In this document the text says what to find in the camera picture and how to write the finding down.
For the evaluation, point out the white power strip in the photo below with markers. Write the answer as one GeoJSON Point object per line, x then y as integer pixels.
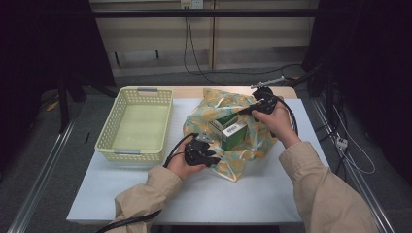
{"type": "Point", "coordinates": [342, 142]}

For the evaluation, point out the person's right hand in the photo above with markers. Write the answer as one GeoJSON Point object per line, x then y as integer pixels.
{"type": "Point", "coordinates": [280, 124]}

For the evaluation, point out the orange print cloth bag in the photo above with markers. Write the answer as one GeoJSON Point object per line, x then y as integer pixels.
{"type": "Point", "coordinates": [210, 110]}

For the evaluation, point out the tall green and white box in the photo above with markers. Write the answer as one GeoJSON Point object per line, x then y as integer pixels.
{"type": "Point", "coordinates": [234, 137]}

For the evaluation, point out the dark curtain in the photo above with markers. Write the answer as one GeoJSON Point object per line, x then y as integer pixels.
{"type": "Point", "coordinates": [372, 48]}
{"type": "Point", "coordinates": [39, 48]}

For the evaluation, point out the white wall socket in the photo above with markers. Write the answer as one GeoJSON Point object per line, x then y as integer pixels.
{"type": "Point", "coordinates": [191, 3]}

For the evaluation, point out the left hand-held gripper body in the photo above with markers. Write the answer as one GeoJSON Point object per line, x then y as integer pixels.
{"type": "Point", "coordinates": [196, 152]}

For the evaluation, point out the aluminium floor rail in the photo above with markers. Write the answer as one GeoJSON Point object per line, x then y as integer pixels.
{"type": "Point", "coordinates": [41, 181]}
{"type": "Point", "coordinates": [370, 199]}

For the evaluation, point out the black metal stand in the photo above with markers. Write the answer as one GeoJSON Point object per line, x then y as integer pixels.
{"type": "Point", "coordinates": [63, 106]}

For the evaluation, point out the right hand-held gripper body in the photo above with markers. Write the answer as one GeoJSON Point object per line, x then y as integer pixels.
{"type": "Point", "coordinates": [266, 100]}

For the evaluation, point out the white table sheet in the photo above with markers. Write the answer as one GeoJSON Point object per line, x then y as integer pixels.
{"type": "Point", "coordinates": [226, 200]}

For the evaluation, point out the pale yellow plastic basket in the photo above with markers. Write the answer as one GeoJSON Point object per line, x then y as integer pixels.
{"type": "Point", "coordinates": [139, 129]}

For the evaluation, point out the person's left hand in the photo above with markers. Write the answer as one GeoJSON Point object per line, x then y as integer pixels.
{"type": "Point", "coordinates": [179, 165]}

